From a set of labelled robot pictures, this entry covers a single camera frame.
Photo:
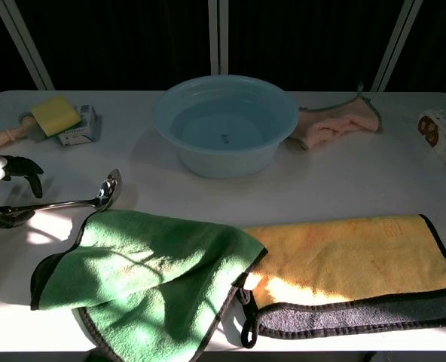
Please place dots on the metal ladle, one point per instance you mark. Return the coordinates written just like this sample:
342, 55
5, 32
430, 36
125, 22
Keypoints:
107, 188

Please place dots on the green microfiber towel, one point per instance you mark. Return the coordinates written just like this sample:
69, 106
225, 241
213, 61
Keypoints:
132, 264

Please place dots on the pink cloth with grey trim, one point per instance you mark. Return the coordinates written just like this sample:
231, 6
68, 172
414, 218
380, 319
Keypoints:
328, 128

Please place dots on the long white printed box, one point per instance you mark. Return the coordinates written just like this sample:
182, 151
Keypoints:
441, 132

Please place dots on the yellow and grey towel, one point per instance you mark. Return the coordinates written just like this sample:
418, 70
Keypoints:
339, 256

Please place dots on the white metal frame post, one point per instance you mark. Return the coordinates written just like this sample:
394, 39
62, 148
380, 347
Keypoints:
218, 37
396, 45
23, 45

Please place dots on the yellow sponge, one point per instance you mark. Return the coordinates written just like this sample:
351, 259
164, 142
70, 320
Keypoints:
53, 113

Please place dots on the light blue plastic bowl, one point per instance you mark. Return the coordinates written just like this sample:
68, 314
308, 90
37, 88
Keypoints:
226, 160

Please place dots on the small white blue box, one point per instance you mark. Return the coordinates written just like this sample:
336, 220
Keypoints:
88, 124

